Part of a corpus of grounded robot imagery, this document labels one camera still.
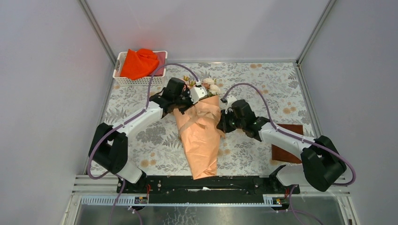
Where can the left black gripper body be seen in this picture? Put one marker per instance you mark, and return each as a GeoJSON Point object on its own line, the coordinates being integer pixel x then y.
{"type": "Point", "coordinates": [182, 101]}

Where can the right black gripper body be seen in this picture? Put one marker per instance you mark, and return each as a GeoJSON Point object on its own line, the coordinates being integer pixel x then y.
{"type": "Point", "coordinates": [237, 123]}

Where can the beige orange wrapping paper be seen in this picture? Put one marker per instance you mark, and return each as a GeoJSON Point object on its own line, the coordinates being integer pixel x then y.
{"type": "Point", "coordinates": [201, 146]}

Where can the white plastic basket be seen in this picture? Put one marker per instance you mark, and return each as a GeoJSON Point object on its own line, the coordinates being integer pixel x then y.
{"type": "Point", "coordinates": [124, 81]}

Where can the pink rose stems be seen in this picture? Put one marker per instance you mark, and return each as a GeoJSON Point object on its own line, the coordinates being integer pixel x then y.
{"type": "Point", "coordinates": [208, 83]}

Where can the tan ribbon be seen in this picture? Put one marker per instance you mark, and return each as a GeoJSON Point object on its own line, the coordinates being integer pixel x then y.
{"type": "Point", "coordinates": [204, 118]}

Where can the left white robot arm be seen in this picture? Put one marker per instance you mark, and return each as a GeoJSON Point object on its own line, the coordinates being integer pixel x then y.
{"type": "Point", "coordinates": [109, 147]}

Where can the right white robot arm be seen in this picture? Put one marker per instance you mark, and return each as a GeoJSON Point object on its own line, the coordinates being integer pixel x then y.
{"type": "Point", "coordinates": [320, 165]}

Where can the dark red cloth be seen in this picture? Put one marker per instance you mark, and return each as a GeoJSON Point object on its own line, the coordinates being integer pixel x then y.
{"type": "Point", "coordinates": [160, 63]}

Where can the floral table cloth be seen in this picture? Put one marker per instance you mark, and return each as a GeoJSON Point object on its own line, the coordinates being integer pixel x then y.
{"type": "Point", "coordinates": [271, 89]}

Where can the orange cloth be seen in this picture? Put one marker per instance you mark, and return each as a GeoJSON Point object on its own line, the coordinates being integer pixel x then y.
{"type": "Point", "coordinates": [139, 64]}

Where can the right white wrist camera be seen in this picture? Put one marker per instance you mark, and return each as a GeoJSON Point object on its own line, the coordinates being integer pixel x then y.
{"type": "Point", "coordinates": [228, 101]}

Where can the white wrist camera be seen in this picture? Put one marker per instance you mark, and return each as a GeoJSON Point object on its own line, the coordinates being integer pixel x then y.
{"type": "Point", "coordinates": [228, 101]}
{"type": "Point", "coordinates": [198, 92]}

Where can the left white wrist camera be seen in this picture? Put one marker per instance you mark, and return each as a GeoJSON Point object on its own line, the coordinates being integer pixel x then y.
{"type": "Point", "coordinates": [198, 92]}

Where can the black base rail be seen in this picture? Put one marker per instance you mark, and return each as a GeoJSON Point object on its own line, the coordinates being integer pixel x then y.
{"type": "Point", "coordinates": [210, 190]}

